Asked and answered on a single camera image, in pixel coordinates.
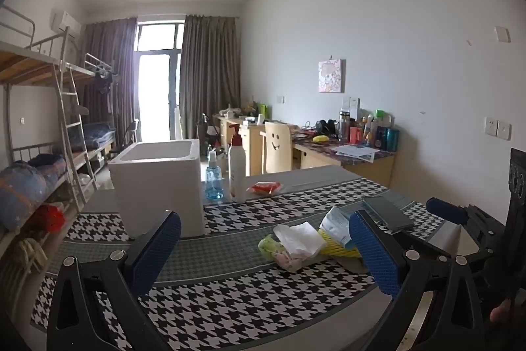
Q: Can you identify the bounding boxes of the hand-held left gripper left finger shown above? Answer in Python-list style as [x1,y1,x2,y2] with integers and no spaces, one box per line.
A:
[47,210,182,351]

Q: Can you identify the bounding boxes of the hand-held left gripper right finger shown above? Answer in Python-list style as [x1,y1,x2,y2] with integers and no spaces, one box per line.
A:
[348,210,486,351]

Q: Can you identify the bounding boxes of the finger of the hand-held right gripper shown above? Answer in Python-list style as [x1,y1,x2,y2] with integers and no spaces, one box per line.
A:
[425,197,507,240]

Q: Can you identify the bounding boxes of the yellow foam net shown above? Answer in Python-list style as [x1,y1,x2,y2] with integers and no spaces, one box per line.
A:
[318,230,362,258]

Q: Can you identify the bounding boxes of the blue white wipes packet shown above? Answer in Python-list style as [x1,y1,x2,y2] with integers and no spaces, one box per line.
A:
[318,207,358,247]

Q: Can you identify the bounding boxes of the white foam box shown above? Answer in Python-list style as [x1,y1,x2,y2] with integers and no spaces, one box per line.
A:
[108,139,205,238]

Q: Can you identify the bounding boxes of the white tissue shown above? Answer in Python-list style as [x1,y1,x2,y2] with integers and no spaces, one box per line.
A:
[273,223,328,258]

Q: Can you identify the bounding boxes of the floral fabric pouch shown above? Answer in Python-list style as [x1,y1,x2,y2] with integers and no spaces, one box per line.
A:
[258,234,305,273]

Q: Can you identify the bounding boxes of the person's right hand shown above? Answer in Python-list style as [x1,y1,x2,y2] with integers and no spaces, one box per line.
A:
[490,295,514,325]

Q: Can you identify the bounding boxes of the dark smartphone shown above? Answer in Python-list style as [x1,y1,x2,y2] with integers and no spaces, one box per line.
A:
[362,195,416,233]

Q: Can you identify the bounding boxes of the wooden desk dark patterned top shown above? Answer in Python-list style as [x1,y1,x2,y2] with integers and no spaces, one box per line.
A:
[292,129,395,187]

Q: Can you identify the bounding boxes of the houndstooth tablecloth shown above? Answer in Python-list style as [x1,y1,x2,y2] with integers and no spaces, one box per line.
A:
[31,166,465,351]

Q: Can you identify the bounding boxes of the blue spray bottle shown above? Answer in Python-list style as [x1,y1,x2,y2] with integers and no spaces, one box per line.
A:
[204,149,225,200]

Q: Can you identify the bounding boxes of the printed paper sheets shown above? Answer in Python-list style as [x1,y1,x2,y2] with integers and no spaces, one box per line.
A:
[331,144,381,163]

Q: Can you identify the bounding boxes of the row of toiletry bottles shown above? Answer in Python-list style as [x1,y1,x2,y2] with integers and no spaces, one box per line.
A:
[339,108,399,152]

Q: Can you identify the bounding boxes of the white pump bottle red top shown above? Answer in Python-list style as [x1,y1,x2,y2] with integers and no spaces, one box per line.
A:
[228,123,247,204]

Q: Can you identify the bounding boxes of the red plastic bag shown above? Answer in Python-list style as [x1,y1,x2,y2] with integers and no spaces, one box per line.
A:
[33,203,66,232]

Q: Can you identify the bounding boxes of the black folding chair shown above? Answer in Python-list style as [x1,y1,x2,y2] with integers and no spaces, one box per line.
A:
[121,120,139,148]

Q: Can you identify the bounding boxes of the red snack packet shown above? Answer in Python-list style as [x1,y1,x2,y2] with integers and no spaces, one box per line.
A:
[247,181,284,196]

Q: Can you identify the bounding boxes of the beige crumpled cloth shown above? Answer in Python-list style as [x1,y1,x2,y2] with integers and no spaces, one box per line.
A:
[16,238,48,273]

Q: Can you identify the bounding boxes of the blue plaid bedding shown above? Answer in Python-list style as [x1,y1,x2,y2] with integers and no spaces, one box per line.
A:
[68,121,116,150]

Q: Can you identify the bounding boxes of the dark blue quilt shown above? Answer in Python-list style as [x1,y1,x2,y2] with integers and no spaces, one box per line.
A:
[29,154,66,185]

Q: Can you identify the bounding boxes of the wooden chair smiley face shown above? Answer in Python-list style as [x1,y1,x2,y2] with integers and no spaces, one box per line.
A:
[260,121,294,175]

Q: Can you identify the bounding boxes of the blue orange patterned quilt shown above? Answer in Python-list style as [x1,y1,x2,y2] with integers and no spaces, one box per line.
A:
[0,160,48,230]

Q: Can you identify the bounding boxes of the metal bed ladder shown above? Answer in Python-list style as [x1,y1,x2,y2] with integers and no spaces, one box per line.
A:
[53,61,97,204]

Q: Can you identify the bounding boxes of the glass balcony door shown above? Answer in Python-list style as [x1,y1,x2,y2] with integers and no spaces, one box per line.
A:
[135,20,185,142]

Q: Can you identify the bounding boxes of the hanging dark clothes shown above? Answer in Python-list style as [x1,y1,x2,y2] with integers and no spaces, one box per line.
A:
[92,65,113,94]

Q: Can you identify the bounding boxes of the brown curtain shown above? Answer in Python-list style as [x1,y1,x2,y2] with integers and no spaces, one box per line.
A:
[82,17,138,146]
[179,14,241,140]

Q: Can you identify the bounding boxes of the small metal bunk bed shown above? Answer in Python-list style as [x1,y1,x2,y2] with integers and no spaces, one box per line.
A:
[61,53,120,171]

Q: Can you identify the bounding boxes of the large metal bunk bed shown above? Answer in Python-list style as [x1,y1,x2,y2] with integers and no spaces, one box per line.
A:
[0,6,99,253]

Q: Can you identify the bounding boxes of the white air conditioner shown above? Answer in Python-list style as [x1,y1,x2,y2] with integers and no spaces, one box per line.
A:
[50,11,81,37]

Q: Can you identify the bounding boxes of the double white wall socket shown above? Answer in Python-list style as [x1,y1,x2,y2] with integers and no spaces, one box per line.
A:
[485,116,512,141]

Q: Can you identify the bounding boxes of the pink cartoon wall picture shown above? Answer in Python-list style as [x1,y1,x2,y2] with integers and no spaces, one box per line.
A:
[318,58,344,92]

